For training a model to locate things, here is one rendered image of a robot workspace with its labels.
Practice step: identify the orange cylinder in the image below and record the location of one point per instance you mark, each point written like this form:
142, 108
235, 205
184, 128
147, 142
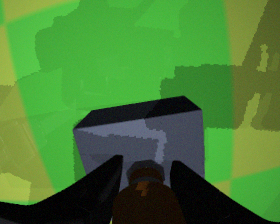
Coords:
147, 203

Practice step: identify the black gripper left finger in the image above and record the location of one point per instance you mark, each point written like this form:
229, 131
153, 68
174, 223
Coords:
88, 201

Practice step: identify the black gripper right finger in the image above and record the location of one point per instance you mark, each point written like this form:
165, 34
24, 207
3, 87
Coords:
203, 203

